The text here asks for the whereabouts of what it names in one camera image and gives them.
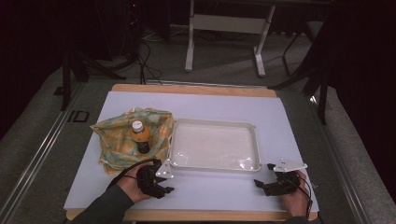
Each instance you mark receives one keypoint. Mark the black metal stand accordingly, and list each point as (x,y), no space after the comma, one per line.
(66,77)
(323,93)

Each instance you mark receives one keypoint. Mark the white plastic tray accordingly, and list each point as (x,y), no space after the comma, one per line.
(214,146)

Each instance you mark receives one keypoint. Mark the white metal desk frame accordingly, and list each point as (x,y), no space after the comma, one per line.
(229,24)

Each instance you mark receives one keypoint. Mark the dark chair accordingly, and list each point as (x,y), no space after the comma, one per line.
(312,29)

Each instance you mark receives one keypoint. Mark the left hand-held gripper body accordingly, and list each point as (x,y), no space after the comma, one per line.
(148,180)

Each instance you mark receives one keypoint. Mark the white table cover sheet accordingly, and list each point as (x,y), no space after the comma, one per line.
(218,102)

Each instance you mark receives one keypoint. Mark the metal floor rail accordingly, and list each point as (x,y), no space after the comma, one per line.
(34,161)
(339,161)

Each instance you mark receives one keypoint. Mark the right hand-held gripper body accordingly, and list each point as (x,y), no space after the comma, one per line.
(285,179)

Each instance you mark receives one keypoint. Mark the yellow green patterned cloth bag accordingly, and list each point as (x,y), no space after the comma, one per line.
(116,141)

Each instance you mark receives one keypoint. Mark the black floor bracket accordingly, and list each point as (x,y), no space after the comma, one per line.
(80,116)

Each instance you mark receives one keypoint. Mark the dark curtain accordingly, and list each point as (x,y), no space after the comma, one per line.
(28,46)
(364,62)

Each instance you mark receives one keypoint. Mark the orange drink bottle white cap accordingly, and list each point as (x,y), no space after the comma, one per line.
(141,136)

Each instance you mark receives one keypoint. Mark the person's right hand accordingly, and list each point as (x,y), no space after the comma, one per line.
(295,200)

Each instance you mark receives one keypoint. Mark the person's left hand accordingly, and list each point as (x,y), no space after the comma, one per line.
(132,186)

